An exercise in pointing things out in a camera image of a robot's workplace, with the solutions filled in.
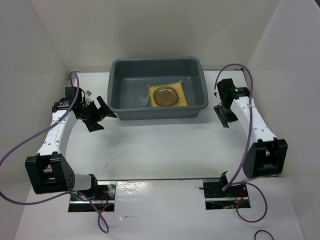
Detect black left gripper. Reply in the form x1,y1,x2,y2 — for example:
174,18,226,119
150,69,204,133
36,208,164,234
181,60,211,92
78,96,117,132

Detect clear plastic cup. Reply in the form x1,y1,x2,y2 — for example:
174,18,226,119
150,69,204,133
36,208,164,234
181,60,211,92
137,89,150,106

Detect yellow woven bamboo mat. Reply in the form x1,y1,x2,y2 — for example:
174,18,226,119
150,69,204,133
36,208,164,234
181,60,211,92
147,80,189,107

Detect clear glass plate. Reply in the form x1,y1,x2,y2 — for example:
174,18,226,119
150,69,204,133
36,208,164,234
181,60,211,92
152,86,180,108

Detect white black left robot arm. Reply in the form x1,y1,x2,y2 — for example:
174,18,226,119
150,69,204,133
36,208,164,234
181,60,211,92
25,86,116,200

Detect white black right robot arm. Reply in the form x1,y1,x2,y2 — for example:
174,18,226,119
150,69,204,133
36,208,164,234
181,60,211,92
214,78,288,197

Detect grey plastic bin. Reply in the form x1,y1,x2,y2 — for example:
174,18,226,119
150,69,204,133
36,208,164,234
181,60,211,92
107,56,209,121

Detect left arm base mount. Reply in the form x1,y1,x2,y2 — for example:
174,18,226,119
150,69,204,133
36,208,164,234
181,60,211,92
68,181,117,213

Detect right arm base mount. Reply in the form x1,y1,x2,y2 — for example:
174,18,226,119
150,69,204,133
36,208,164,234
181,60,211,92
199,178,251,210

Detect black cable loop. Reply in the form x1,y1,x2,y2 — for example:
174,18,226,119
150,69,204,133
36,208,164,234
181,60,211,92
254,229,275,240

